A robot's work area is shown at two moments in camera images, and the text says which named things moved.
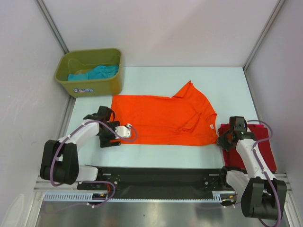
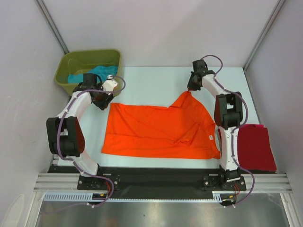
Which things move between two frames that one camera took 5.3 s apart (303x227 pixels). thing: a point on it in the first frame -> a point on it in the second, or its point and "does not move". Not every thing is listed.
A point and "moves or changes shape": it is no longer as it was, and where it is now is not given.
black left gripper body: x=105 y=136 -> x=102 y=100
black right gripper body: x=223 y=140 -> x=191 y=84
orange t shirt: x=187 y=118 moves or changes shape
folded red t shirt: x=232 y=159 does not move
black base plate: x=159 y=180 does not move
